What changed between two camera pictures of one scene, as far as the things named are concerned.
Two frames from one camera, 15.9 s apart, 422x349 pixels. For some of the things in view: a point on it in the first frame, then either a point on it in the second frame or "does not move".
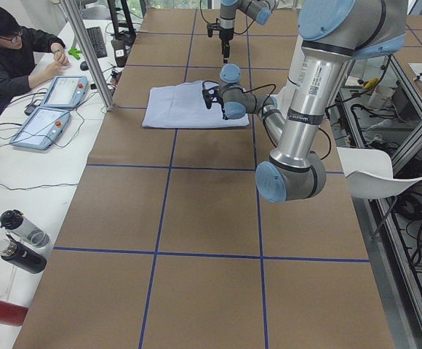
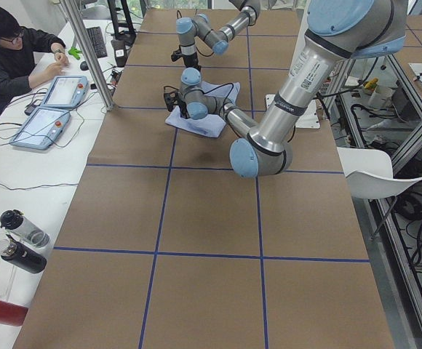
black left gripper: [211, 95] to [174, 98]
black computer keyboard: [96, 37] does not move
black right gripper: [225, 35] to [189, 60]
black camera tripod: [124, 38] does not move
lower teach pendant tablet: [42, 128] does not move
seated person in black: [12, 58] does not move
